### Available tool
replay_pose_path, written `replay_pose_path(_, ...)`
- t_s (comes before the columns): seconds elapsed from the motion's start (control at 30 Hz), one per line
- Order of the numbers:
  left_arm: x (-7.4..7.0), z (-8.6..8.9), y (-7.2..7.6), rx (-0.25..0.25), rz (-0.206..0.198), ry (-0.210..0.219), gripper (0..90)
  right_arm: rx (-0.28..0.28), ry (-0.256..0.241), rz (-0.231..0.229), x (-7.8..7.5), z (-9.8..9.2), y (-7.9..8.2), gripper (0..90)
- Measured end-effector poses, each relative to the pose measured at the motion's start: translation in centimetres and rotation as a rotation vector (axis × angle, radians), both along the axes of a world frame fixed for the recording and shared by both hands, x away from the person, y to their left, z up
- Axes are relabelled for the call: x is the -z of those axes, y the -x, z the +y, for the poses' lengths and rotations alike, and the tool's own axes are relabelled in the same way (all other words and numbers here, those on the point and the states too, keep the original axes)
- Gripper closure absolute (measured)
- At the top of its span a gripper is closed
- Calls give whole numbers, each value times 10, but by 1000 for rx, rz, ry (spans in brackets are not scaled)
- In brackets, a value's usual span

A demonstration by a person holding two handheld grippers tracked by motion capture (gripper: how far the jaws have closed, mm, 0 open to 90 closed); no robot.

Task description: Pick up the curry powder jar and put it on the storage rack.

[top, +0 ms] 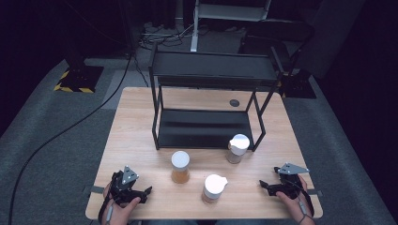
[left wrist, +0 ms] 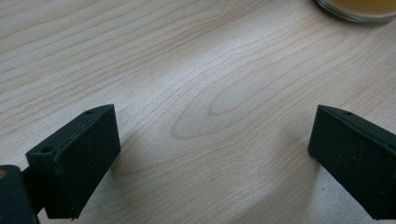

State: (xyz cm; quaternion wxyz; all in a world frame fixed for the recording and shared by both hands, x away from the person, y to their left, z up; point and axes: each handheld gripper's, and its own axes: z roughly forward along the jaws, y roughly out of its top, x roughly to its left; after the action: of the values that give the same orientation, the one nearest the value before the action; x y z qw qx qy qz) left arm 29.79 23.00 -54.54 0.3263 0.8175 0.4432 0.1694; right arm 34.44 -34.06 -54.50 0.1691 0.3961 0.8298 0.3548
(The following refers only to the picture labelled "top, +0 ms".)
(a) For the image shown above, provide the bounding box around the left hand-held gripper cable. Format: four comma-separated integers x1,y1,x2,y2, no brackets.
97,187,115,225

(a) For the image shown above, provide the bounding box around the dark-filled jar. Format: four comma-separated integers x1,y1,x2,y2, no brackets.
201,173,229,206

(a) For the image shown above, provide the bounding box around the thin black floor cable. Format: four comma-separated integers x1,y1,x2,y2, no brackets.
133,55,150,88

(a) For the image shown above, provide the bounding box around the hand-held gripper cable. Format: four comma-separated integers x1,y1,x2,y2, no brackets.
293,176,315,225
97,187,115,225

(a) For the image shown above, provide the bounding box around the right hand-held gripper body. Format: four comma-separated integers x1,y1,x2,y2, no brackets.
273,162,310,200

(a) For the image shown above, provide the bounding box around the orange spice jar round lid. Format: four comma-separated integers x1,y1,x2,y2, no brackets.
170,150,191,185

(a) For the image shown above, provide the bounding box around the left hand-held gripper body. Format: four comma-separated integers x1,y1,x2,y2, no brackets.
108,165,148,206

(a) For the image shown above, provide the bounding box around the grey table edge clip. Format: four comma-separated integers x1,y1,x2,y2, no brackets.
305,188,324,198
82,185,106,195

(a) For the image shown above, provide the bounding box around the right hand-held gripper cable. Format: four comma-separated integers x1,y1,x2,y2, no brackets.
293,176,315,225

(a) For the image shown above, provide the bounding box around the person's right hand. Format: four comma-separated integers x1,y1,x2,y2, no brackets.
276,174,314,225

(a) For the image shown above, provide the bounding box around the tangle of floor cables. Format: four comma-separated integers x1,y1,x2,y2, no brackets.
137,21,195,52

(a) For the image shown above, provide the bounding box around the black stand base striped edge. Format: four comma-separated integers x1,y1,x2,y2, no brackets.
53,55,105,94

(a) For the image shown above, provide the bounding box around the white metal stand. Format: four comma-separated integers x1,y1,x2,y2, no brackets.
190,0,273,53

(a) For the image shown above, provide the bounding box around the person's left hand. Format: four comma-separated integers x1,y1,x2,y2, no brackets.
100,183,143,225

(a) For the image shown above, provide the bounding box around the dark chair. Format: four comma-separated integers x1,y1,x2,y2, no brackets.
238,18,317,99

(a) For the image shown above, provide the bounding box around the pale spice jar flip lid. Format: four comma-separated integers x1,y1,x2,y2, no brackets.
225,133,252,165

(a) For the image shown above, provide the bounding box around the thick black floor cable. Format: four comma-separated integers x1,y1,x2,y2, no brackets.
8,52,134,225

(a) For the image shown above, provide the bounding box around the black metal two-tier rack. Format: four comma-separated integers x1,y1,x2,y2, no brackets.
147,42,285,153

